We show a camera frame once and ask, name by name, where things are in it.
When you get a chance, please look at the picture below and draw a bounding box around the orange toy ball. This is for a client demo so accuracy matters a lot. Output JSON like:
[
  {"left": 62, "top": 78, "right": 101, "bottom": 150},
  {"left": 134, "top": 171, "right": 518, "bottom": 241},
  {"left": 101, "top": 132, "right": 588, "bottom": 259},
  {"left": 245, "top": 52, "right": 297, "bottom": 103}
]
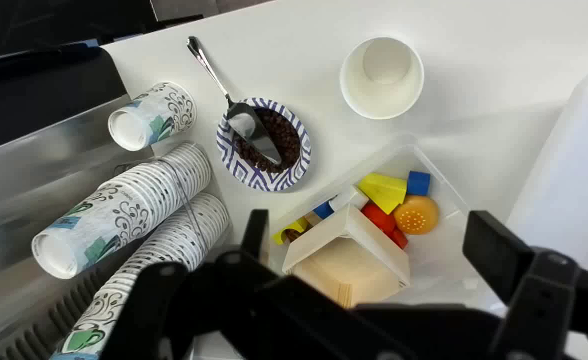
[{"left": 391, "top": 196, "right": 440, "bottom": 235}]

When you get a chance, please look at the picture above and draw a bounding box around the red toy block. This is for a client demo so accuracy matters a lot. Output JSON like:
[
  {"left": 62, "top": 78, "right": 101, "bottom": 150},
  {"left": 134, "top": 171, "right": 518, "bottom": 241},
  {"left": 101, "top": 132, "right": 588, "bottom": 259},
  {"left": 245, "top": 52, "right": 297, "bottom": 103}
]
[{"left": 362, "top": 203, "right": 407, "bottom": 248}]

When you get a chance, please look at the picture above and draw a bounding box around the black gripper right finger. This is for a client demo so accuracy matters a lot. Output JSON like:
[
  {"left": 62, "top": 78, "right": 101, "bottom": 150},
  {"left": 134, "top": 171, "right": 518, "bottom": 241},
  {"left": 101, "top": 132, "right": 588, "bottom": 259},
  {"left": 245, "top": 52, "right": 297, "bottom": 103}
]
[{"left": 462, "top": 211, "right": 533, "bottom": 302}]

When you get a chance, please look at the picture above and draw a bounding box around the tallest patterned cup stack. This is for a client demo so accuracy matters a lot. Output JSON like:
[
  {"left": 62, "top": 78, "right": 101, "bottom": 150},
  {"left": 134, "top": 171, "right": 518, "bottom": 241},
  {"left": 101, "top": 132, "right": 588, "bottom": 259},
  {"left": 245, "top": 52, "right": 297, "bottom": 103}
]
[{"left": 50, "top": 192, "right": 230, "bottom": 360}]

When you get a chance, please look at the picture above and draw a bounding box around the white plastic bin lid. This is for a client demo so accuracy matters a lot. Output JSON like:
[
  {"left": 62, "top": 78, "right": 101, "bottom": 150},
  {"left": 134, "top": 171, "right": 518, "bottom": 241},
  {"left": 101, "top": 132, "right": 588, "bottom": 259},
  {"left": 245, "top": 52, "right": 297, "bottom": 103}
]
[{"left": 508, "top": 78, "right": 588, "bottom": 269}]

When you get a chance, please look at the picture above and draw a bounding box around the blue patterned paper bowl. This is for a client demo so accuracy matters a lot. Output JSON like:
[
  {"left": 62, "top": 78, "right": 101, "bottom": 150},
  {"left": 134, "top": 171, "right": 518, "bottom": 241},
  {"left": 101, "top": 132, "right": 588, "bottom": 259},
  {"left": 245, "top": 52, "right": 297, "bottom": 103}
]
[{"left": 216, "top": 99, "right": 312, "bottom": 192}]

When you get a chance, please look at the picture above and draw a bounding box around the medium patterned cup stack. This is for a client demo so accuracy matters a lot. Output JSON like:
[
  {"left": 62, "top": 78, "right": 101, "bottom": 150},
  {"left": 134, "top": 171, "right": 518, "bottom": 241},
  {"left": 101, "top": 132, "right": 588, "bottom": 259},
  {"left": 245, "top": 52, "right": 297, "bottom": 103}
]
[{"left": 31, "top": 144, "right": 211, "bottom": 281}]

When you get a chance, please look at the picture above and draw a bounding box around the small patterned cup stack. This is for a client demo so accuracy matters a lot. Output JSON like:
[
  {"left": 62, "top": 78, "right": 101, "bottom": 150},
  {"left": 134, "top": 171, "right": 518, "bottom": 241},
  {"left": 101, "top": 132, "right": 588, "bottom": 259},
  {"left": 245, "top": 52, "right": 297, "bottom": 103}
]
[{"left": 107, "top": 83, "right": 193, "bottom": 153}]

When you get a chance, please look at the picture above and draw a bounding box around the metal spoon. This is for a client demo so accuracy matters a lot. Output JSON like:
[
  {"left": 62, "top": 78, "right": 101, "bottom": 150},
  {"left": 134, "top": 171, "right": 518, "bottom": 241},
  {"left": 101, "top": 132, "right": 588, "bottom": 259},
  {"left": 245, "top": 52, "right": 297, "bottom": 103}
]
[{"left": 186, "top": 37, "right": 282, "bottom": 167}]

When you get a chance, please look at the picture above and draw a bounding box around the black coffee machine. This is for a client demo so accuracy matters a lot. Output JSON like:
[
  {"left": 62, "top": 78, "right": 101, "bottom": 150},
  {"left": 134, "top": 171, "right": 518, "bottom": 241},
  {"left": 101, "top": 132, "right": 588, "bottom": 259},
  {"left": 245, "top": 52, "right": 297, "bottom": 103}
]
[{"left": 0, "top": 46, "right": 143, "bottom": 360}]

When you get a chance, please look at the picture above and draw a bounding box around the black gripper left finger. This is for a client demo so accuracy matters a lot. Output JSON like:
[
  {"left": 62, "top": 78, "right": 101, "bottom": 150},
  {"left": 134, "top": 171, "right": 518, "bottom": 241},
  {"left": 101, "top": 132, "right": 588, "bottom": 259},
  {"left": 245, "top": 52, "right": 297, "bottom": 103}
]
[{"left": 242, "top": 211, "right": 268, "bottom": 259}]

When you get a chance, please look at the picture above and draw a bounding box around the clear plastic bin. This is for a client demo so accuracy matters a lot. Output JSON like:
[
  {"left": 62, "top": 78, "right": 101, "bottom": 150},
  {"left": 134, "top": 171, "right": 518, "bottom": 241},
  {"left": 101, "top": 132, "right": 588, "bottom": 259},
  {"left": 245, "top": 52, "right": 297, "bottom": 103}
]
[{"left": 270, "top": 138, "right": 492, "bottom": 309}]

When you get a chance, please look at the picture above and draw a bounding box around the single patterned paper cup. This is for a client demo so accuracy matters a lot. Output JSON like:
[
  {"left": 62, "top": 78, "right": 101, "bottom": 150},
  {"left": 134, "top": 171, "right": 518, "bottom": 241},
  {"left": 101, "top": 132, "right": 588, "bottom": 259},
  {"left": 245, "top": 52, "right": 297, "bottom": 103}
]
[{"left": 337, "top": 37, "right": 423, "bottom": 120}]

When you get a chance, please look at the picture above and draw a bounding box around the blue toy block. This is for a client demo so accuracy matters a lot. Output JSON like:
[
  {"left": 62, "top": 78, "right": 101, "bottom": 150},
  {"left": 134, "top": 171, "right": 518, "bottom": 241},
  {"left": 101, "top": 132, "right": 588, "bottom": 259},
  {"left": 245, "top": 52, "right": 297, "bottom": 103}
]
[{"left": 407, "top": 171, "right": 431, "bottom": 196}]

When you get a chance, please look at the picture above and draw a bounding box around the wooden box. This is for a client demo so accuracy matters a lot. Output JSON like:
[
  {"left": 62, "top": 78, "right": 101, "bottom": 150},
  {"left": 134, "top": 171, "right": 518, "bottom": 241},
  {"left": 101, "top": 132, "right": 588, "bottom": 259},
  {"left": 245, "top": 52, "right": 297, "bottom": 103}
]
[{"left": 282, "top": 206, "right": 410, "bottom": 309}]

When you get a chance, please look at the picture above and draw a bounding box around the yellow toy block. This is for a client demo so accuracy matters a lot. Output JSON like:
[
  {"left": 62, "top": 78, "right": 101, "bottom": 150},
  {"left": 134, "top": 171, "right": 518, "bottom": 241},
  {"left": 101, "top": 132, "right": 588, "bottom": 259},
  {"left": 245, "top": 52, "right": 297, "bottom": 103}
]
[{"left": 358, "top": 172, "right": 405, "bottom": 214}]

